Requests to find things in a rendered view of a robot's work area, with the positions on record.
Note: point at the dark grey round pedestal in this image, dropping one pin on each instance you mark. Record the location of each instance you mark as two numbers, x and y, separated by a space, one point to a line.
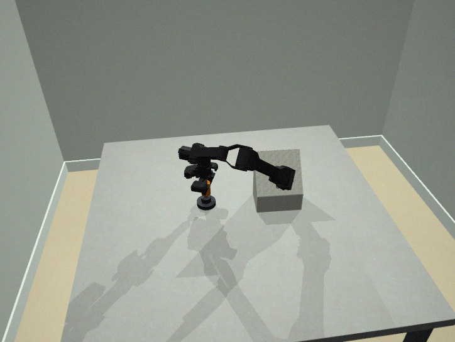
206 203

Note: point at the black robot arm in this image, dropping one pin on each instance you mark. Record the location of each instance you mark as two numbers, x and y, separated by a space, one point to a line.
247 159

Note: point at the orange knob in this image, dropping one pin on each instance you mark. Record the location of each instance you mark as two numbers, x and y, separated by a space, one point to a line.
209 190

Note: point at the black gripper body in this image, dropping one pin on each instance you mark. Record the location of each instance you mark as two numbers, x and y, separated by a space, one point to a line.
204 173

